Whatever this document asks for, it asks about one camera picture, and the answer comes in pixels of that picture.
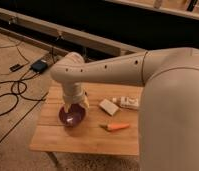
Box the black power adapter box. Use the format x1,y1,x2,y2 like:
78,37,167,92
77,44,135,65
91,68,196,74
30,60,48,73

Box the wooden table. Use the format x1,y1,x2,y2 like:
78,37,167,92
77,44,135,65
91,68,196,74
30,82,142,156

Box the black floor cable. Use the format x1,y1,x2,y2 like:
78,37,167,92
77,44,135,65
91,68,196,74
0,39,49,118

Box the white packaged box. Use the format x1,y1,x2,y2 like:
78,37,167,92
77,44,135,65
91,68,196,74
112,96,139,110

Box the white sponge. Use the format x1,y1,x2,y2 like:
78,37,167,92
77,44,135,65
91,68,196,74
99,99,119,116

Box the purple bowl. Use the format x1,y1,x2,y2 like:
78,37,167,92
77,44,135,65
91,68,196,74
59,104,86,127

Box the orange toy carrot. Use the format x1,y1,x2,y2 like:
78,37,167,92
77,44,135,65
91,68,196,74
100,124,130,132

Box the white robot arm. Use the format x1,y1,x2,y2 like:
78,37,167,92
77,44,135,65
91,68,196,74
51,48,199,171

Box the small black device on floor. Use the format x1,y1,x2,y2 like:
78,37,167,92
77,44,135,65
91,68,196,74
9,64,23,72

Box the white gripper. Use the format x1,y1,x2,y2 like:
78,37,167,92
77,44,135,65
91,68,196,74
62,83,89,113

